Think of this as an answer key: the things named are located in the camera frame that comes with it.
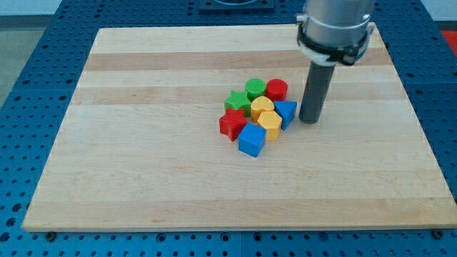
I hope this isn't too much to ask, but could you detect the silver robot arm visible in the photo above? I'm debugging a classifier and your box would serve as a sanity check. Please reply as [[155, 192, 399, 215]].
[[296, 0, 374, 66]]

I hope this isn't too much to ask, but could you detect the red star block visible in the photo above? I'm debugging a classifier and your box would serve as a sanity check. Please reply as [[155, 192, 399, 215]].
[[219, 108, 247, 141]]

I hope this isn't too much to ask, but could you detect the blue cube block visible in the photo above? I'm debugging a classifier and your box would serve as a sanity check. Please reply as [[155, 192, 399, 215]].
[[238, 123, 266, 157]]

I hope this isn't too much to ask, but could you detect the green star block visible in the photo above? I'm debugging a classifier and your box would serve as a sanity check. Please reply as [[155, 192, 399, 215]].
[[224, 91, 251, 117]]

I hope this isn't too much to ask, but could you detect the yellow heart block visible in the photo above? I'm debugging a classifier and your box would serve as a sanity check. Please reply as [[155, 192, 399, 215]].
[[251, 96, 274, 123]]

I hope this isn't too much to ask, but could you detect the yellow hexagon block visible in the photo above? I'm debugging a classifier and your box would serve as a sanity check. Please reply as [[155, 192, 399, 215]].
[[257, 111, 282, 141]]

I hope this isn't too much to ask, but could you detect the green cylinder block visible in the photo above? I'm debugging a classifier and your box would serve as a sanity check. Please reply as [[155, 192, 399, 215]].
[[245, 78, 266, 101]]

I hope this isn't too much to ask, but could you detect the blue triangle block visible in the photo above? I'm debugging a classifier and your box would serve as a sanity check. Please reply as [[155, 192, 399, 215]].
[[273, 101, 297, 131]]

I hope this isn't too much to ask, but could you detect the red cylinder block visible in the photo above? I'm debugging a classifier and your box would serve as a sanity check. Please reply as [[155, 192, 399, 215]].
[[266, 79, 288, 101]]

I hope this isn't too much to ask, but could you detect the wooden board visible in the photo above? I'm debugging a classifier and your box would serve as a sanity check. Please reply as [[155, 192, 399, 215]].
[[23, 24, 456, 232]]

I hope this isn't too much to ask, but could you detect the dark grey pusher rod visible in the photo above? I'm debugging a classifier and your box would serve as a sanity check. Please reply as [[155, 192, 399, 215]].
[[299, 62, 335, 124]]

